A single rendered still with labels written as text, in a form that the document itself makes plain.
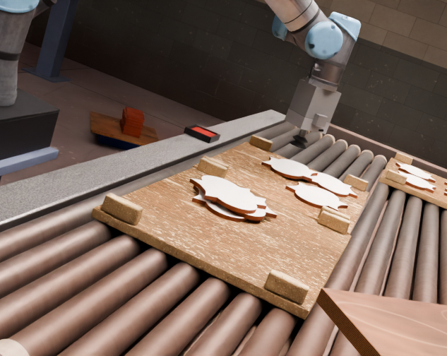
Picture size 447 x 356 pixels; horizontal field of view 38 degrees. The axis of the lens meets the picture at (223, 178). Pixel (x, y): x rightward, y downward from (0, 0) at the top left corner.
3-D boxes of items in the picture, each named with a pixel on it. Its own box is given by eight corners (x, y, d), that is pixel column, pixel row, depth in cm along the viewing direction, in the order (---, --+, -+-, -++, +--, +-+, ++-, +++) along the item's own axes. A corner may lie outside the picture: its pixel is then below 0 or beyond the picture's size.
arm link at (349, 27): (323, 8, 148) (355, 19, 151) (306, 54, 151) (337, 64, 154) (336, 12, 141) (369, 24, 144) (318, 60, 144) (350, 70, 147)
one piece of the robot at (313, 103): (328, 74, 142) (302, 143, 147) (356, 82, 148) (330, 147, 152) (301, 62, 150) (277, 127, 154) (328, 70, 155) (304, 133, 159)
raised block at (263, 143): (248, 144, 171) (251, 134, 170) (250, 143, 172) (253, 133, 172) (268, 152, 170) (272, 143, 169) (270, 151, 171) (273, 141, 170)
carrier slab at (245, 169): (190, 171, 135) (192, 165, 134) (243, 147, 173) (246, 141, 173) (347, 240, 127) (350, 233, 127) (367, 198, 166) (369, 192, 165)
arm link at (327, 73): (351, 70, 149) (327, 63, 144) (344, 90, 150) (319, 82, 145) (330, 61, 154) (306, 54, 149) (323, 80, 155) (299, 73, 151)
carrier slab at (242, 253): (90, 217, 96) (92, 207, 96) (191, 173, 134) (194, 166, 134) (305, 321, 88) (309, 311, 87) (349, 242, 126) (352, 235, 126)
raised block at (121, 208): (99, 210, 96) (104, 193, 95) (105, 208, 97) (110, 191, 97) (133, 227, 94) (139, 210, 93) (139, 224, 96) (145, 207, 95)
